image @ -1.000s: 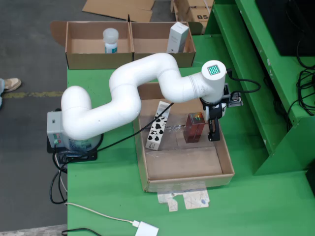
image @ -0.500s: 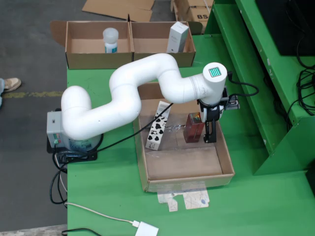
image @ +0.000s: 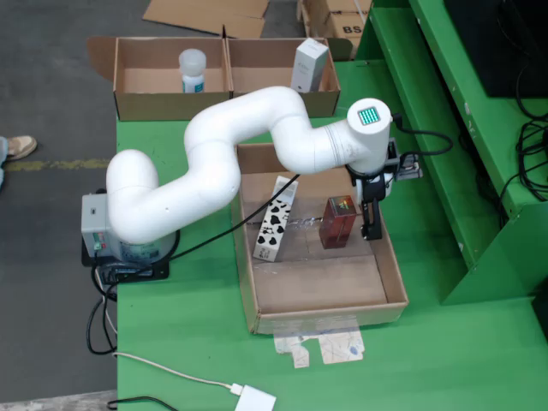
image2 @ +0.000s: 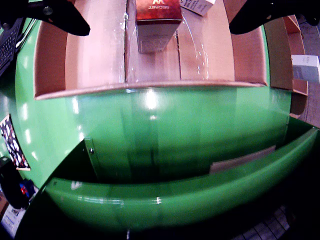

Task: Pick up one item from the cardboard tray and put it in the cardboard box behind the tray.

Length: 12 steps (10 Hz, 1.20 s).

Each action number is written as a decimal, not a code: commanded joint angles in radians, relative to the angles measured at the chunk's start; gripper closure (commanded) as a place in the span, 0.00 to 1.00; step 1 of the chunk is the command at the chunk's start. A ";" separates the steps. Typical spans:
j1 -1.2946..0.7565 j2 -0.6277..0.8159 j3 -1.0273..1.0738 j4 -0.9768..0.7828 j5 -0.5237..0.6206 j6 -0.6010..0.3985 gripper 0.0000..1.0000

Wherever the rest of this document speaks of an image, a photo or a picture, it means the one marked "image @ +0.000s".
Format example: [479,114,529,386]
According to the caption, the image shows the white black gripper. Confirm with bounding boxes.
[344,164,395,241]

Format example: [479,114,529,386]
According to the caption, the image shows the red Secret carton box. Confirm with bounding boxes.
[319,195,359,250]

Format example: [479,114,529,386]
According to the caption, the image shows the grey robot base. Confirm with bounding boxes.
[80,192,181,263]

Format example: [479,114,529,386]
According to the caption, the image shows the large cardboard tray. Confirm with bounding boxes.
[229,137,410,336]

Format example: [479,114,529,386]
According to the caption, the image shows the cow print carton box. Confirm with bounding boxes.
[251,175,300,263]

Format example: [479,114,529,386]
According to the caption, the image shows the tall white carton box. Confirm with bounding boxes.
[290,37,331,93]

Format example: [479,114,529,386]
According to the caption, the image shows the BS printed cardboard box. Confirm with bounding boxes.
[297,0,373,49]

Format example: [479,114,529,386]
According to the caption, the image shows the shallow brown cardboard box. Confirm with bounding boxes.
[86,35,235,122]
[225,36,354,120]

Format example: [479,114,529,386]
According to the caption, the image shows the large cardboard box open flaps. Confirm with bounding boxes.
[141,0,271,39]

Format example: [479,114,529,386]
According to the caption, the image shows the green metal shelf unit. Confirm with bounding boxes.
[354,0,548,307]

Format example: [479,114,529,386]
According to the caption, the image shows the white adapter block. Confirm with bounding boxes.
[234,384,277,411]

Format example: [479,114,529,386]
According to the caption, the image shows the black monitor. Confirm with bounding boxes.
[443,0,548,98]

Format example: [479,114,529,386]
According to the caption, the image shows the white spray bottle teal label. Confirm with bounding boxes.
[178,47,208,94]

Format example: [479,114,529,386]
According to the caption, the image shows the beige shoe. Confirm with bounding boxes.
[6,135,39,162]

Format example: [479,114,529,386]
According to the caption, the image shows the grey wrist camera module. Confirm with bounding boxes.
[386,137,424,181]

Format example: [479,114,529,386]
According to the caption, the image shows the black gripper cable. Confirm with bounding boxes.
[391,111,455,158]

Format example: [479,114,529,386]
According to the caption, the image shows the long black camera cable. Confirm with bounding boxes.
[169,173,301,262]

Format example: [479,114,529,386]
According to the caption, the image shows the white usb cable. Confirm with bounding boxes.
[111,351,246,396]

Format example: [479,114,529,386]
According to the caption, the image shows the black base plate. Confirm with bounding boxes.
[80,239,171,283]

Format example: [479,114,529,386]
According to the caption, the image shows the thin black cable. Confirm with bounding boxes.
[105,396,181,411]

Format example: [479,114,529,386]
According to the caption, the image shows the black power cable loop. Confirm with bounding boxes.
[86,260,120,356]

